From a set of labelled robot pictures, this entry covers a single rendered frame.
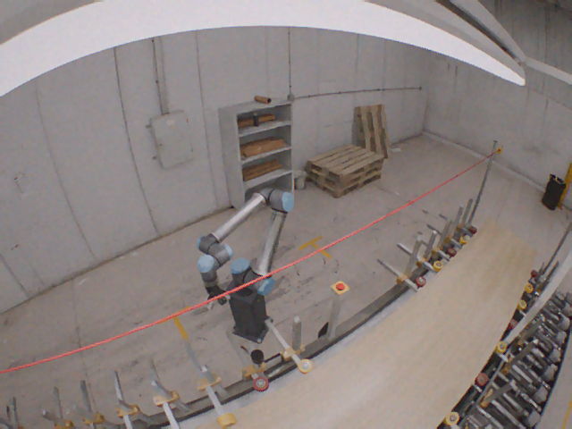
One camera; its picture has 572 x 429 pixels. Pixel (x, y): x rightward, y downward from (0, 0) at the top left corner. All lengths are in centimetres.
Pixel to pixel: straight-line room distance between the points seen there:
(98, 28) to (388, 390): 155
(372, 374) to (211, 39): 360
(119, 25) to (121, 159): 322
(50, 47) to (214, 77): 339
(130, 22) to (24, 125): 324
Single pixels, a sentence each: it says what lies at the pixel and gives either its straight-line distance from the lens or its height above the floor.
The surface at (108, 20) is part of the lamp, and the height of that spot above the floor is 231.
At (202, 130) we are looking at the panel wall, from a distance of 359.
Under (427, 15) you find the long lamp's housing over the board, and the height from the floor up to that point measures 234.
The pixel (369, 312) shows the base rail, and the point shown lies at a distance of 195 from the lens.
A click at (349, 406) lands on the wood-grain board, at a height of 90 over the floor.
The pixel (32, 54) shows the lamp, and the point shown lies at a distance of 22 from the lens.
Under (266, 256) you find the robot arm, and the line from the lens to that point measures 183.
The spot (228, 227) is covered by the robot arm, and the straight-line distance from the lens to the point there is 163.
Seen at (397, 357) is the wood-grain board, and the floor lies 90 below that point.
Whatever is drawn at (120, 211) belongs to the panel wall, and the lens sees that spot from 365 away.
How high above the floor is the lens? 227
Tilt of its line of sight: 35 degrees down
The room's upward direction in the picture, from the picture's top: 1 degrees counter-clockwise
